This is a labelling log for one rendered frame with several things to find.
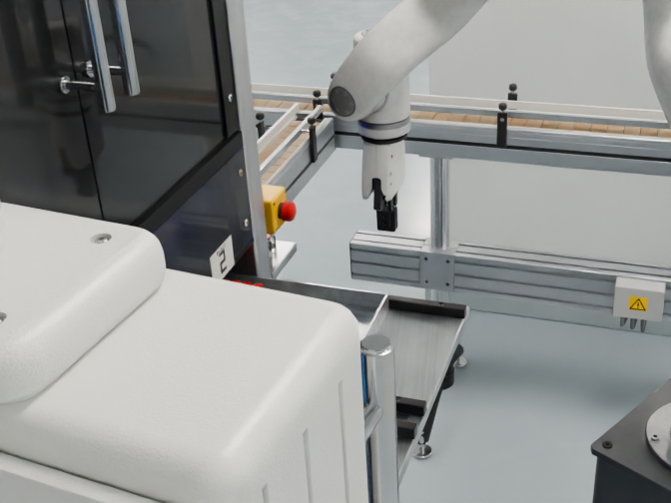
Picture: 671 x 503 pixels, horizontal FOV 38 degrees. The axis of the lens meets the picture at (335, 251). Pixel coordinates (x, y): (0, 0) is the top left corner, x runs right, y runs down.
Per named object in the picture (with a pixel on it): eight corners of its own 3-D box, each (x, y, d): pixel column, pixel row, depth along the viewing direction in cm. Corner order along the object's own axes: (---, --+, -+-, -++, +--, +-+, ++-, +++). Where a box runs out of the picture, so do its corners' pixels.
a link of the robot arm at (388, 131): (366, 102, 158) (367, 119, 159) (349, 122, 151) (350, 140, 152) (416, 106, 155) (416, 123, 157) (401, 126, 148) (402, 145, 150)
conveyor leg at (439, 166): (421, 391, 286) (418, 152, 249) (429, 374, 294) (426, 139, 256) (451, 396, 283) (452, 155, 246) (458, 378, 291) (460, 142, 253)
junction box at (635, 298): (611, 315, 248) (614, 285, 243) (613, 305, 252) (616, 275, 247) (661, 322, 244) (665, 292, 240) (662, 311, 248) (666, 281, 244)
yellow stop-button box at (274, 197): (241, 231, 192) (237, 198, 188) (256, 215, 197) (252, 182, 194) (277, 235, 189) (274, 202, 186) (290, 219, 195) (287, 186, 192)
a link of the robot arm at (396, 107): (389, 130, 147) (419, 109, 154) (386, 45, 141) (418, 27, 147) (343, 120, 151) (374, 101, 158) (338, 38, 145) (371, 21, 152)
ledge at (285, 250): (210, 272, 198) (209, 264, 197) (237, 243, 208) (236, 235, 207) (274, 280, 193) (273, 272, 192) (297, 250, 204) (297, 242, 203)
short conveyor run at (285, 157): (231, 284, 197) (222, 216, 189) (163, 275, 201) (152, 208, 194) (341, 151, 252) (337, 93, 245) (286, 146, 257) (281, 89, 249)
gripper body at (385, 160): (370, 113, 159) (373, 176, 165) (350, 137, 151) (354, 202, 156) (415, 117, 157) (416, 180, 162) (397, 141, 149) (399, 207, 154)
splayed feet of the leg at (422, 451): (404, 457, 273) (403, 418, 266) (447, 356, 314) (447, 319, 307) (432, 462, 271) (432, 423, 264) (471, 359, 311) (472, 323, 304)
